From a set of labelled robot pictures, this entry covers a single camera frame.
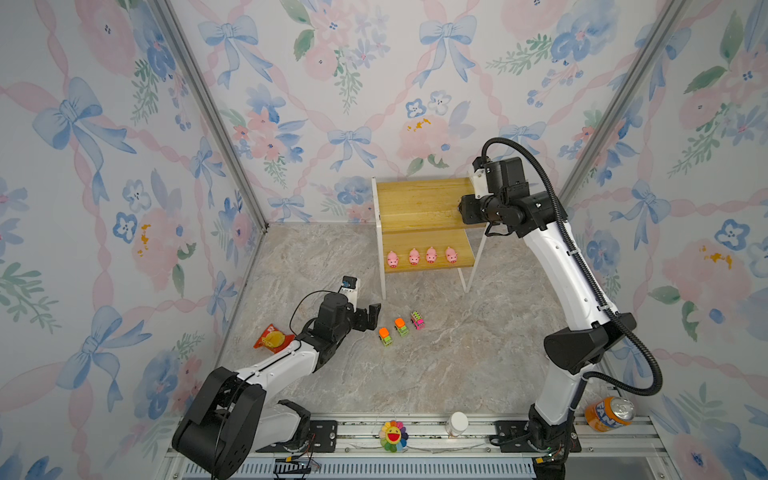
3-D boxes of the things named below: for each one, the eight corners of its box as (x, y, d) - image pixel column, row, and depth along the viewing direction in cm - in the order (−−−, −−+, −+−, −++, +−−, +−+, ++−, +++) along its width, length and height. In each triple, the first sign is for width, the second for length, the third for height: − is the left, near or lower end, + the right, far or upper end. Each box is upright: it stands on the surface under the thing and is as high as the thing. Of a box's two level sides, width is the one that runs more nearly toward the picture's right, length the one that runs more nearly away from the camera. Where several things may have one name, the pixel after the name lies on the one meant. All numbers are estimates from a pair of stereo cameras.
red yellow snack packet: (256, 348, 91) (252, 343, 88) (271, 327, 95) (268, 322, 92) (280, 359, 89) (277, 354, 86) (294, 337, 93) (291, 332, 90)
